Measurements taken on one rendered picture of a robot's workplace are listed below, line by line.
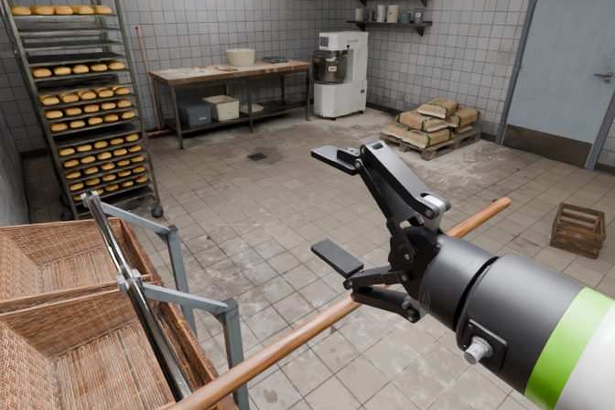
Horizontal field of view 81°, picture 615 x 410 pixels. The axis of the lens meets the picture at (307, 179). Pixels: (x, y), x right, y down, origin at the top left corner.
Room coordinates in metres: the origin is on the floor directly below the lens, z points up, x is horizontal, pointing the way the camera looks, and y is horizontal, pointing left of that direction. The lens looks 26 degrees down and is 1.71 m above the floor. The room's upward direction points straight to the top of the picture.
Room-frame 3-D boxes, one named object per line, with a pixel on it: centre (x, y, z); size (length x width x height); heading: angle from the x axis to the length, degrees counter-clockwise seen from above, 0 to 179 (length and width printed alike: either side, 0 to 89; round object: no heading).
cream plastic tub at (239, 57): (5.52, 0.97, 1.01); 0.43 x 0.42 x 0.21; 128
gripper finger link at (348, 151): (0.35, -0.05, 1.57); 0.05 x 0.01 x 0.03; 38
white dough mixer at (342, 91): (6.04, -0.49, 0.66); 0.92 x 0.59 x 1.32; 128
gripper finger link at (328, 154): (0.37, -0.04, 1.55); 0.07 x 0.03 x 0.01; 38
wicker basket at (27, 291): (1.21, 0.98, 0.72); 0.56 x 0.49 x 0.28; 36
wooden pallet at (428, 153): (4.69, -1.69, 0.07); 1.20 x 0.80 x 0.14; 128
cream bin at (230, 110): (5.19, 1.26, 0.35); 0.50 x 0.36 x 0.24; 39
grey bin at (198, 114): (4.94, 1.59, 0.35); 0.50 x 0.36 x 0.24; 38
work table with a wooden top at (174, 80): (5.36, 1.04, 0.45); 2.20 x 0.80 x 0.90; 128
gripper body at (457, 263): (0.27, -0.12, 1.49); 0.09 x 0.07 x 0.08; 38
